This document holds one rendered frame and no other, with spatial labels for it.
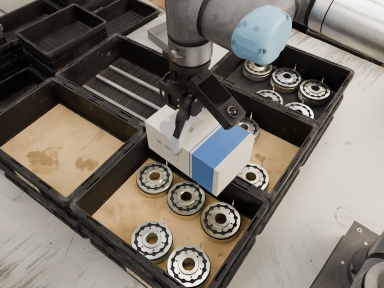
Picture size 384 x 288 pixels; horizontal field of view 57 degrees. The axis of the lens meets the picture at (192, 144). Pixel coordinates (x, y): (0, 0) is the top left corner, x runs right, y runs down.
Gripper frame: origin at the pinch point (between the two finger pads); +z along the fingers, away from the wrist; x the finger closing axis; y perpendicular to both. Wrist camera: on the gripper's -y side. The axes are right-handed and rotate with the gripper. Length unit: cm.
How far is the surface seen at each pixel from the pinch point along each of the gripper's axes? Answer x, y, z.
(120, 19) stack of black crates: -90, 144, 72
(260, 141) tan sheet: -29.2, -0.9, 27.8
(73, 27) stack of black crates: -56, 145, 61
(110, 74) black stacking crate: -20, 59, 27
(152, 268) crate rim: 23.2, -6.7, 17.8
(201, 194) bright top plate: -1.0, -0.2, 24.9
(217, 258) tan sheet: 9.0, -13.8, 27.9
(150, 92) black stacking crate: -22, 41, 28
